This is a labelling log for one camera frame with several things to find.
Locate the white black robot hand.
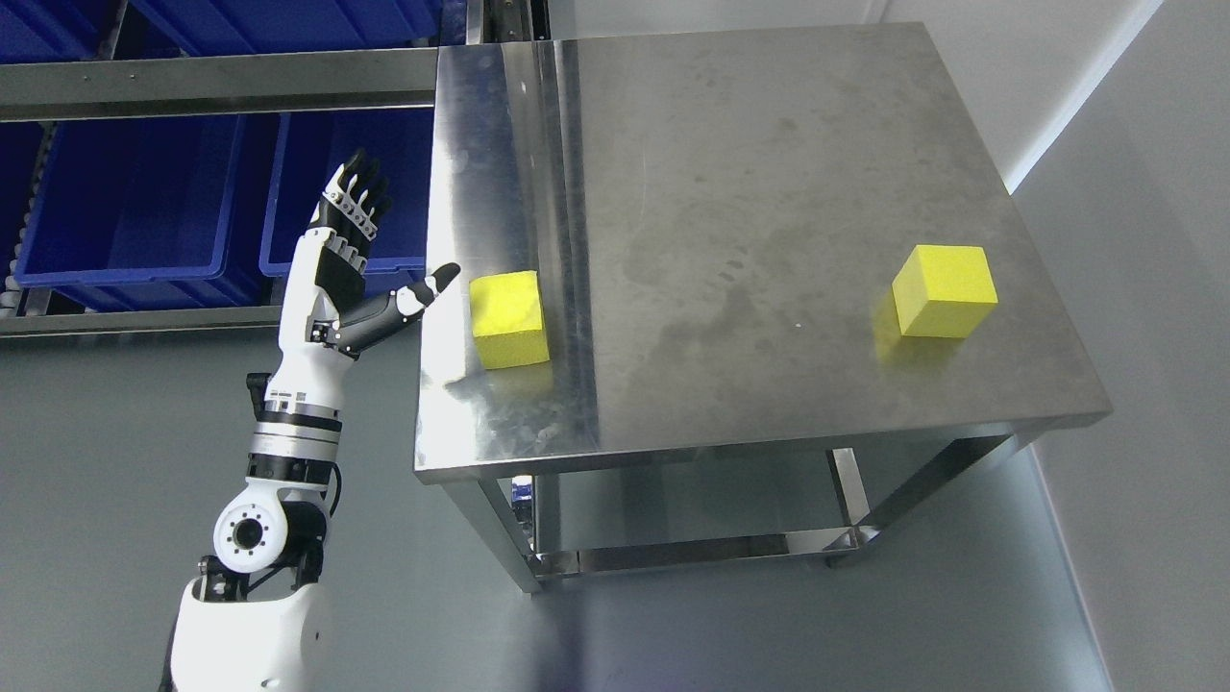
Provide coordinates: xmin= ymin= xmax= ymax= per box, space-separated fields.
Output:
xmin=263 ymin=150 xmax=461 ymax=411

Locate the yellow foam block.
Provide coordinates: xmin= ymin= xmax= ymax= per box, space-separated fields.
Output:
xmin=892 ymin=245 xmax=1000 ymax=340
xmin=469 ymin=270 xmax=551 ymax=371

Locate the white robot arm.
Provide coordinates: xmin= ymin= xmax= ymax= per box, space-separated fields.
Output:
xmin=159 ymin=372 xmax=344 ymax=691

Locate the blue bin upper shelf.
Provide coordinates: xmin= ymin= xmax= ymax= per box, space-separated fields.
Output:
xmin=132 ymin=1 xmax=443 ymax=57

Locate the metal shelf rack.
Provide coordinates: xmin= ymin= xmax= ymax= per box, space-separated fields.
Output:
xmin=0 ymin=0 xmax=539 ymax=337

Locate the blue bin beside table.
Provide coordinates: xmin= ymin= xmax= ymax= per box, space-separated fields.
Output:
xmin=258 ymin=109 xmax=434 ymax=295

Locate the blue bin left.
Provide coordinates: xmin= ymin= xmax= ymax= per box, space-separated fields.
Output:
xmin=14 ymin=114 xmax=280 ymax=312

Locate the stainless steel table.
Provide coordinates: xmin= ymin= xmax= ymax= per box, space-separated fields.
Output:
xmin=413 ymin=23 xmax=1112 ymax=594

